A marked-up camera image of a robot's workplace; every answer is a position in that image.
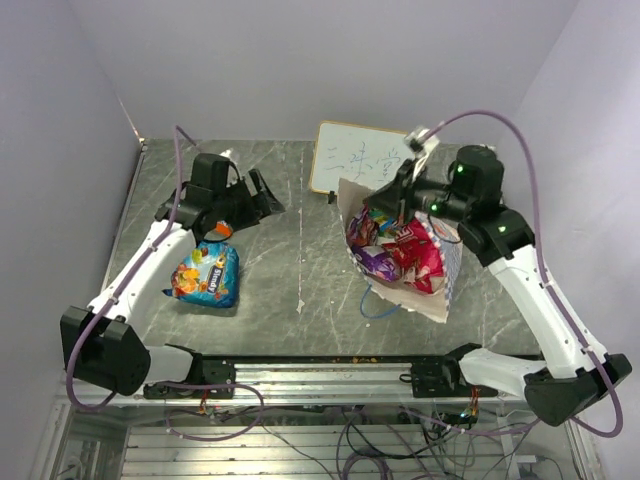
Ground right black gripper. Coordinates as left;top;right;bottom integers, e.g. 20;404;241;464
363;157;473;225

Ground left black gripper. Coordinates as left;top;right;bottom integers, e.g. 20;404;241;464
214;168;286;233

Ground pink snack packet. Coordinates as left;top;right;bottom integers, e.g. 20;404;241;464
345;206;379;247

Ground orange snack packet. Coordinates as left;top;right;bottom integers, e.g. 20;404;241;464
211;221;234;241

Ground red snack packet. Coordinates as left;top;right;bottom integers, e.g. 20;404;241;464
382;218;445;294

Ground purple snack packet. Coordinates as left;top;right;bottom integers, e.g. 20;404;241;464
351;245;401;283

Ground blue candy packet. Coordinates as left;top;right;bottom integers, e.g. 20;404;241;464
162;241;239;309

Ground blue checkered paper bag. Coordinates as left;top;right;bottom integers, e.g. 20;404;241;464
337;178;462;323

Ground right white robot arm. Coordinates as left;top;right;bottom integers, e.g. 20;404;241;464
364;145;632;426

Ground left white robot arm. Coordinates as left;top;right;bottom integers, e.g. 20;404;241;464
60;153;285;397

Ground small whiteboard on stand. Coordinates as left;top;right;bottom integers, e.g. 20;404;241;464
309;121;412;194

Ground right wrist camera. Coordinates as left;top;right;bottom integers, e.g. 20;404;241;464
404;126;440;178

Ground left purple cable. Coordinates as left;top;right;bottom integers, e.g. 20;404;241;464
64;124;266;442

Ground purple cable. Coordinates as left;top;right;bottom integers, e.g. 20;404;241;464
64;124;266;442
399;109;625;440

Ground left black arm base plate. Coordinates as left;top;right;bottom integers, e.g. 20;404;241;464
143;356;236;400

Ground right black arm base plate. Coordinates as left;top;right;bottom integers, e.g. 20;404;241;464
399;363;498;399

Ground aluminium mounting rail frame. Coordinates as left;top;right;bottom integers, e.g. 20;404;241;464
32;356;604;479

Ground loose cables under frame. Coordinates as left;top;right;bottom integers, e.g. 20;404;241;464
164;399;551;480

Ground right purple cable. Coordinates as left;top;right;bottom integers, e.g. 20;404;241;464
399;109;625;440

